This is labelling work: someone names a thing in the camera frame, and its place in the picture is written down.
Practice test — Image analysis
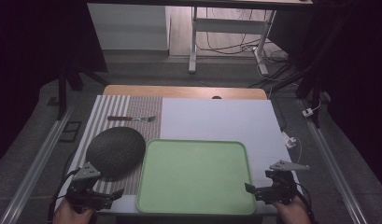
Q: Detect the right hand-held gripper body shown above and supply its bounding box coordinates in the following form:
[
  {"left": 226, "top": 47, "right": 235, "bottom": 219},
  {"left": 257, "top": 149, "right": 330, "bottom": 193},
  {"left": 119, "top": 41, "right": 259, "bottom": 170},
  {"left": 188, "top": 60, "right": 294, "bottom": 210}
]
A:
[{"left": 254, "top": 160, "right": 311, "bottom": 206}]

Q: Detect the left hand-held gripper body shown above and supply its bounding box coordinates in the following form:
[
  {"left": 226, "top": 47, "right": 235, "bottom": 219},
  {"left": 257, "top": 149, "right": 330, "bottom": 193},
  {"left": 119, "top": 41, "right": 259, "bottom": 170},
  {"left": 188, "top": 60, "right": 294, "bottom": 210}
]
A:
[{"left": 65, "top": 161, "right": 114, "bottom": 215}]

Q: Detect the person's right hand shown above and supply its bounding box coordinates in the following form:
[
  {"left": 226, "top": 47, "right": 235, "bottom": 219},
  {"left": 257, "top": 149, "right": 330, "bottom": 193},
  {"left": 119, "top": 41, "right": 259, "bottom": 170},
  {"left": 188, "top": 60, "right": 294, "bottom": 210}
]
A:
[{"left": 272, "top": 195, "right": 312, "bottom": 224}]

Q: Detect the person's left hand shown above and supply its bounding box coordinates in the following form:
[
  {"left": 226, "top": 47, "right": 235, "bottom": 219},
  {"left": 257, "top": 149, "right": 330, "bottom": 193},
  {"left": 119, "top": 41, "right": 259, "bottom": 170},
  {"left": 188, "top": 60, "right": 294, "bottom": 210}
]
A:
[{"left": 52, "top": 198, "right": 97, "bottom": 224}]

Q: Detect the black round plate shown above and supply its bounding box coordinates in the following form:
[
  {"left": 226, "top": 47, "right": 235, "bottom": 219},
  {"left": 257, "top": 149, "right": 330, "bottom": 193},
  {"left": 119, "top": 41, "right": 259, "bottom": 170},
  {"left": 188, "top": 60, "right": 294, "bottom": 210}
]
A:
[{"left": 85, "top": 126, "right": 147, "bottom": 180}]

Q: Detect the green plastic tray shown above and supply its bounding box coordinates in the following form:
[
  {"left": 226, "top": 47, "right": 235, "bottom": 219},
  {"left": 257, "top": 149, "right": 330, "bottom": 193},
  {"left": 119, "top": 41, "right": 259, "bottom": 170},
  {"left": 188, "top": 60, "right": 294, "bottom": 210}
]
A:
[{"left": 135, "top": 138, "right": 258, "bottom": 217}]

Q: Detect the black floor socket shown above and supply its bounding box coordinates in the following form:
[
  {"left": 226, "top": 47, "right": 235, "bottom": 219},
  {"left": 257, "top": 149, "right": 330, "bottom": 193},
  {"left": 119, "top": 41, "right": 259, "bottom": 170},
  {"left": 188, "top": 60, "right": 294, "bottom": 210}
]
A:
[{"left": 58, "top": 120, "right": 83, "bottom": 144}]

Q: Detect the light blue mat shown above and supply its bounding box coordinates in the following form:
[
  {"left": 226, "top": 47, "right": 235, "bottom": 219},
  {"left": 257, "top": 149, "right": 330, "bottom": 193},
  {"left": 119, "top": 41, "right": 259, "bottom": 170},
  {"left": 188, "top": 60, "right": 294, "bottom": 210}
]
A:
[{"left": 54, "top": 97, "right": 304, "bottom": 217}]

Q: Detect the striped woven placemat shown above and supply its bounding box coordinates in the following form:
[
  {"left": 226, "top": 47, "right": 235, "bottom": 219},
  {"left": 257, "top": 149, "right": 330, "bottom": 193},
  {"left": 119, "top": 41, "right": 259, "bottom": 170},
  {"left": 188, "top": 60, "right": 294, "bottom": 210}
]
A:
[{"left": 67, "top": 94, "right": 163, "bottom": 197}]

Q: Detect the black stand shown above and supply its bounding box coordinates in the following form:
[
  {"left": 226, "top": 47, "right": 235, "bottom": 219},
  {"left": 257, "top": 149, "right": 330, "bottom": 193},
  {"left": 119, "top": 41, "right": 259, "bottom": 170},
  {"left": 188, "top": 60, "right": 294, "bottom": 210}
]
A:
[
  {"left": 248, "top": 29, "right": 324, "bottom": 129},
  {"left": 55, "top": 46, "right": 111, "bottom": 121}
]

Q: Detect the wooden table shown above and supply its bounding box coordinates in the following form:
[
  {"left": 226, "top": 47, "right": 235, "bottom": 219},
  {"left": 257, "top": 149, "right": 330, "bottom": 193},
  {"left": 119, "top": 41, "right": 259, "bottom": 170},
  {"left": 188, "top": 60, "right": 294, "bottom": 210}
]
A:
[{"left": 102, "top": 84, "right": 268, "bottom": 101}]

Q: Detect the white cabinet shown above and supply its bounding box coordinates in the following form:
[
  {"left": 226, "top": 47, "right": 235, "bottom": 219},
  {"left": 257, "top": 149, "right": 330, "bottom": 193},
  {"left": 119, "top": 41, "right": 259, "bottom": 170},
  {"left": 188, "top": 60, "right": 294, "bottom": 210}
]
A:
[{"left": 87, "top": 3, "right": 171, "bottom": 52}]

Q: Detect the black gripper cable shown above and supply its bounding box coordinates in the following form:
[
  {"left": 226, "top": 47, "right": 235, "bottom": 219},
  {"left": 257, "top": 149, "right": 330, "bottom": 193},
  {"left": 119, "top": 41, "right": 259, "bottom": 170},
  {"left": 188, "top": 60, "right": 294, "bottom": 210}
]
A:
[
  {"left": 48, "top": 167, "right": 82, "bottom": 224},
  {"left": 294, "top": 188, "right": 316, "bottom": 224}
]

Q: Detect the white plug with cable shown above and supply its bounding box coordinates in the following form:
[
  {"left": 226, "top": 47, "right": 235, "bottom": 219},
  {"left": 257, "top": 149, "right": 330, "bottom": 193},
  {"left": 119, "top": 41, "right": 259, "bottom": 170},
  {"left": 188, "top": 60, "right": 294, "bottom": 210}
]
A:
[{"left": 281, "top": 131, "right": 303, "bottom": 165}]

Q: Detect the metal floor rail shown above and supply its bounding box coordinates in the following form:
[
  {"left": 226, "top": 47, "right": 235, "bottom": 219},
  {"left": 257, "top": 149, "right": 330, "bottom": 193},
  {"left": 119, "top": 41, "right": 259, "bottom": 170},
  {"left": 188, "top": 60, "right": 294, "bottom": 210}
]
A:
[
  {"left": 298, "top": 98, "right": 370, "bottom": 224},
  {"left": 0, "top": 105, "right": 75, "bottom": 224}
]

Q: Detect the wooden handled fork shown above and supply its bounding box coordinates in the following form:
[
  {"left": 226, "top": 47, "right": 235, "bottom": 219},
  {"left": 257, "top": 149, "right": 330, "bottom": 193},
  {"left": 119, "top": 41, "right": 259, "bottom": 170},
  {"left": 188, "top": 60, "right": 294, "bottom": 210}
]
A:
[{"left": 106, "top": 115, "right": 157, "bottom": 123}]

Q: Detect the white desk frame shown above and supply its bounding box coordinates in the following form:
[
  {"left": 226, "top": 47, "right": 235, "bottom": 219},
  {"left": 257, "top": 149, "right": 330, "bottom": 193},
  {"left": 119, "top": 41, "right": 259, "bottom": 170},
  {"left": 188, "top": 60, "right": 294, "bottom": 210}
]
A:
[{"left": 188, "top": 5, "right": 277, "bottom": 77}]

